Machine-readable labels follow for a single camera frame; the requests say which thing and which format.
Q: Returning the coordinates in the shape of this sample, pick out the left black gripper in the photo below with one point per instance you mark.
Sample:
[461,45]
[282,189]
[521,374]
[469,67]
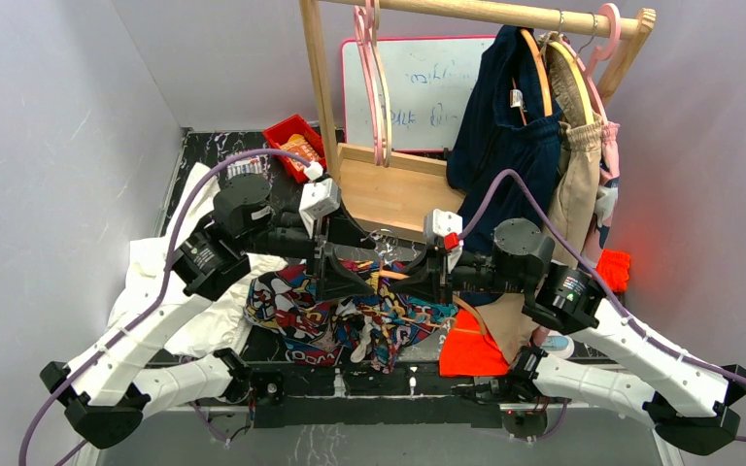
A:
[335,282]

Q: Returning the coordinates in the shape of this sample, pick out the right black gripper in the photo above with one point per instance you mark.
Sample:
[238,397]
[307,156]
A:
[424,277]

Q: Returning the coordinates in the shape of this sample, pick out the comic print shorts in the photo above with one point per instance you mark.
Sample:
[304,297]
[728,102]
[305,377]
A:
[355,329]

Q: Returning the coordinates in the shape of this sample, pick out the orange wooden hanger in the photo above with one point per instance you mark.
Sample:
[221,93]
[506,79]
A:
[384,243]

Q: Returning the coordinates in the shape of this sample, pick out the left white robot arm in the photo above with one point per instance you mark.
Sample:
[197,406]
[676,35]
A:
[108,391]

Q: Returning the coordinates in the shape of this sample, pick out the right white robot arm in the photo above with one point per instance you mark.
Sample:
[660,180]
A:
[688,406]

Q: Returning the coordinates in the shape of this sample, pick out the orange shorts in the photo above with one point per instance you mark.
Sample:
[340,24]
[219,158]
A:
[466,352]

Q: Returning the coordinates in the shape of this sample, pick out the navy blue shorts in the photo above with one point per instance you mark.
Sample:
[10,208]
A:
[507,124]

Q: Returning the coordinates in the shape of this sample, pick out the beige shorts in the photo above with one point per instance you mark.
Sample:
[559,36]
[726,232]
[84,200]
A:
[504,318]

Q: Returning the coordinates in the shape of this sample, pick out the yellow hanger with beige shorts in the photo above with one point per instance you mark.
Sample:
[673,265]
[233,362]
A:
[566,81]

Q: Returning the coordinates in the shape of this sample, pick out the pink plastic hanger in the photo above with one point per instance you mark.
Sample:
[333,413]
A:
[362,28]

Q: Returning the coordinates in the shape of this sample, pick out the beige plastic hanger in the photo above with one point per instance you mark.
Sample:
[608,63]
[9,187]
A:
[385,93]

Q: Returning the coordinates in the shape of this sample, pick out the orange hanger with navy shorts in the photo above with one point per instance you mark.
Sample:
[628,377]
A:
[537,71]

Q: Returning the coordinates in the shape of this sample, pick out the pink hanger far right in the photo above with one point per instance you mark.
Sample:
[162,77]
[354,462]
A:
[583,73]

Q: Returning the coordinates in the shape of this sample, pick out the wooden clothes rack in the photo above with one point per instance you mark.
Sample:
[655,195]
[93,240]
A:
[398,197]

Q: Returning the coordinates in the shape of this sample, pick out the orange card box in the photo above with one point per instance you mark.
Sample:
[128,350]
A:
[298,144]

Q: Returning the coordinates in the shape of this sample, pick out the marker pen pack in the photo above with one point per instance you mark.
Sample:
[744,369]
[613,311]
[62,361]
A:
[256,165]

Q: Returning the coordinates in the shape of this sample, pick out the red plastic bin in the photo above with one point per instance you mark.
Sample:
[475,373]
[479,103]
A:
[279,133]

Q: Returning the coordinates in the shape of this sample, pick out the white cloth garment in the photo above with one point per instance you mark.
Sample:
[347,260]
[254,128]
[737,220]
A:
[213,325]

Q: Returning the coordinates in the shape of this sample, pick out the small red cloth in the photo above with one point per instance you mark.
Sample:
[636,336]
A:
[613,266]

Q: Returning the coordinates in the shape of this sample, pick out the pink framed whiteboard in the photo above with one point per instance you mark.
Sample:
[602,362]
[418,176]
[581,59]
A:
[430,80]

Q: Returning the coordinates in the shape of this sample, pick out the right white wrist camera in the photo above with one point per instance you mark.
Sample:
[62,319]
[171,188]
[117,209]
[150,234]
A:
[447,227]

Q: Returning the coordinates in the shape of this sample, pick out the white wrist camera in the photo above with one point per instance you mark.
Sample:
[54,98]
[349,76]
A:
[320,195]
[447,227]

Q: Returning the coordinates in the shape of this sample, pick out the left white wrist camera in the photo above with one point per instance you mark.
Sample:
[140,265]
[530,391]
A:
[320,195]

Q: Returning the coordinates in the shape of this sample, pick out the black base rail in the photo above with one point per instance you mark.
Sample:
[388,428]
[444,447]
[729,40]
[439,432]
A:
[413,393]

